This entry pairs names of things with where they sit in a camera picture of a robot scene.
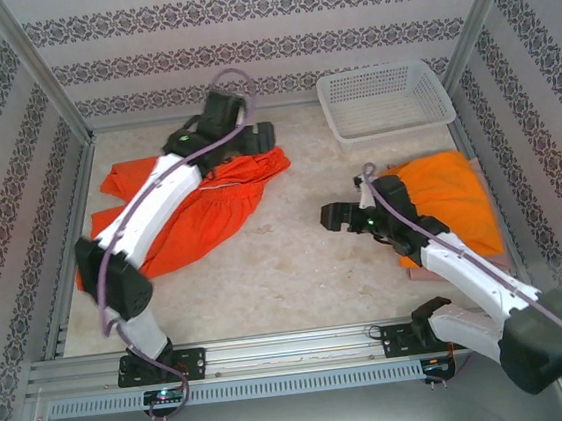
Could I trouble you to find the aluminium frame post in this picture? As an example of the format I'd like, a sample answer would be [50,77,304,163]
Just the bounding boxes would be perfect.
[0,0,97,151]
[447,0,531,71]

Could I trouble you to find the slotted grey cable duct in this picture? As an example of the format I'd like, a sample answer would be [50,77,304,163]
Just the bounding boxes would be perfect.
[46,360,426,421]

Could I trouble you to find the aluminium table side rail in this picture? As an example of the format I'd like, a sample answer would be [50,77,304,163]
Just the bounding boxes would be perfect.
[20,131,120,362]
[451,107,560,302]

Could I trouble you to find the white plastic basket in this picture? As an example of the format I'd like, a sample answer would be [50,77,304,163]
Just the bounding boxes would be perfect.
[315,57,460,157]

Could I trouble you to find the aluminium table end rail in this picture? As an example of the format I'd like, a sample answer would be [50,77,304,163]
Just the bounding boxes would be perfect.
[88,98,325,137]

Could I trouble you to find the pink shorts with white drawstring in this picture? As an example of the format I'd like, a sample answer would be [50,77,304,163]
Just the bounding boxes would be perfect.
[391,154,514,285]

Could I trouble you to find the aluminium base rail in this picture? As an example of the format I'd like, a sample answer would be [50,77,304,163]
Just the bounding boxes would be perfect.
[22,304,562,399]

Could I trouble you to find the red-orange shorts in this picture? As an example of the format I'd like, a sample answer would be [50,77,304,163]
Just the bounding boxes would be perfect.
[63,143,305,299]

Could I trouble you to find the light orange shorts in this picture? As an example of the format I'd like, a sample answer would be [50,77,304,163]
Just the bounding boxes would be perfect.
[373,146,507,271]

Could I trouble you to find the small circuit board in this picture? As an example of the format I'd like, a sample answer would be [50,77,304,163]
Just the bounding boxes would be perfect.
[420,355,458,383]
[142,386,185,407]

